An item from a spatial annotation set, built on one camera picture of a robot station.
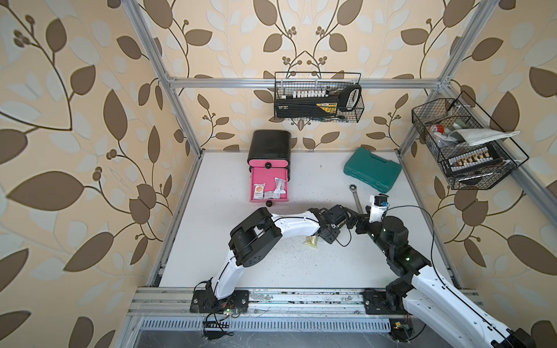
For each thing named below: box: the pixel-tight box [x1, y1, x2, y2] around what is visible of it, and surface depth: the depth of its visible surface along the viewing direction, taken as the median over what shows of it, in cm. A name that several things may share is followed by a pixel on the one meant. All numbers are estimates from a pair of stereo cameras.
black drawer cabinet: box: [247, 129, 292, 169], surface depth 104 cm
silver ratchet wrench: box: [348, 184, 364, 215], surface depth 105 cm
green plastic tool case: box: [343, 147, 403, 193], surface depth 110 cm
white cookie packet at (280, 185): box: [273, 177, 287, 199], surface depth 99 cm
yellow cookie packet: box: [304, 234, 318, 249], surface depth 88 cm
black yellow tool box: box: [274, 89, 360, 119], surface depth 86 cm
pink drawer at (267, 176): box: [249, 167, 289, 207], surface depth 101 cm
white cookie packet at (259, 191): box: [253, 182, 267, 200], surface depth 99 cm
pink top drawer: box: [248, 159, 289, 169], surface depth 98 cm
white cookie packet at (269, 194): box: [263, 190, 275, 200], surface depth 98 cm
